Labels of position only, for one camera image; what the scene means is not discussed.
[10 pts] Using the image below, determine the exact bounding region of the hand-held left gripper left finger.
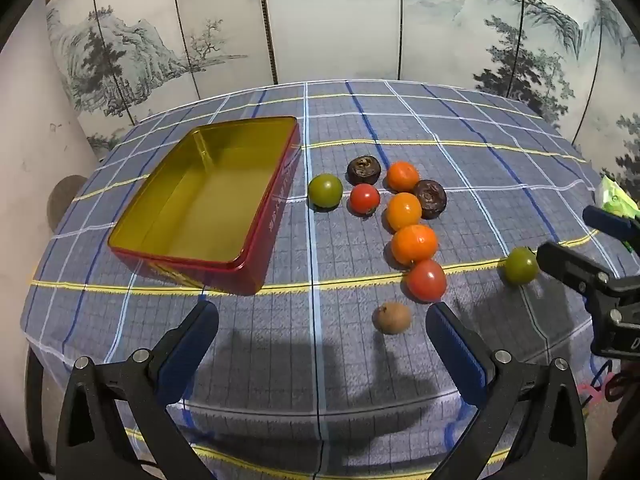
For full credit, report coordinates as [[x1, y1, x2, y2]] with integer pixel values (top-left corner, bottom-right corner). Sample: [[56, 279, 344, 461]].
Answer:
[[56, 300, 221, 480]]

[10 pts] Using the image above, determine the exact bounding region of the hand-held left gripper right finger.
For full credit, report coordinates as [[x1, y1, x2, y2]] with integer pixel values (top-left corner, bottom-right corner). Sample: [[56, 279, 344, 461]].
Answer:
[[425, 301, 588, 480]]

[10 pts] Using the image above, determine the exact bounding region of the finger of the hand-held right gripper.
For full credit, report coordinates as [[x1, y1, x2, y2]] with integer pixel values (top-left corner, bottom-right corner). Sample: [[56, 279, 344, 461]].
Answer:
[[582, 205, 640, 252], [536, 241, 615, 297]]

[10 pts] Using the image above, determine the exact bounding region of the green tomato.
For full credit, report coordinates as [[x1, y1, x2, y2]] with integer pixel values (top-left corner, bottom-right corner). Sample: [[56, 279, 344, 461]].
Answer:
[[307, 173, 344, 210], [502, 246, 541, 286]]

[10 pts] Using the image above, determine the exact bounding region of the orange tangerine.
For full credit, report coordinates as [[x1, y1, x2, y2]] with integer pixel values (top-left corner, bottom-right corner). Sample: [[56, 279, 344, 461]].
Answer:
[[386, 161, 421, 193], [385, 192, 423, 231], [391, 224, 439, 266]]

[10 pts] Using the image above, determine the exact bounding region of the dark brown round fruit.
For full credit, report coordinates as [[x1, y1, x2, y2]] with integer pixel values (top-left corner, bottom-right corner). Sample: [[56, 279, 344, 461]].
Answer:
[[412, 179, 448, 220], [346, 156, 383, 186]]

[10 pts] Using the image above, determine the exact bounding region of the red and gold tin box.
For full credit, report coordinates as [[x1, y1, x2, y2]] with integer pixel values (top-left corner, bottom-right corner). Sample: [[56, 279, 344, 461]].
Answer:
[[107, 116, 302, 297]]

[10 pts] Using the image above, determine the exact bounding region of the green packet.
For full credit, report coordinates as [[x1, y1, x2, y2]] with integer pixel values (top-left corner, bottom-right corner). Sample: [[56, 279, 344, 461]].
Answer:
[[596, 175, 640, 222]]

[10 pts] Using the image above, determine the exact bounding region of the brown kiwi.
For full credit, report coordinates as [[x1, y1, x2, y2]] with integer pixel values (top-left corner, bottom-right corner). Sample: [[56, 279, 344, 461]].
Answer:
[[372, 302, 413, 334]]

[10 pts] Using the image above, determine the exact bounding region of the red tomato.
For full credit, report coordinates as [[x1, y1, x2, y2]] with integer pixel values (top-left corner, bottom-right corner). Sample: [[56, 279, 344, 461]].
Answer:
[[349, 183, 382, 216], [405, 259, 448, 303]]

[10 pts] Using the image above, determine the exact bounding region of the blue plaid tablecloth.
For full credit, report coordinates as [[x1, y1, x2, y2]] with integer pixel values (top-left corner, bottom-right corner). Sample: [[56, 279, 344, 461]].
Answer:
[[20, 79, 617, 480]]

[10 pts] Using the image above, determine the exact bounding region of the round grey stool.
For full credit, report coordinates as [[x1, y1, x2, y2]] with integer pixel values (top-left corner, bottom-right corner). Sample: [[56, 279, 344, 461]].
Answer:
[[46, 175, 92, 234]]

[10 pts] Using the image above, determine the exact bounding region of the landscape painted folding screen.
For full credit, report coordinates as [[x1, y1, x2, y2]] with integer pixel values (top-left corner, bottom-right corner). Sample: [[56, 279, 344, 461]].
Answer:
[[45, 0, 640, 188]]

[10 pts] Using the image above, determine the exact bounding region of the pink cable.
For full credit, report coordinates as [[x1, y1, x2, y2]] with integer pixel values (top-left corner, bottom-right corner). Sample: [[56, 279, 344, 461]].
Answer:
[[580, 372, 621, 403]]

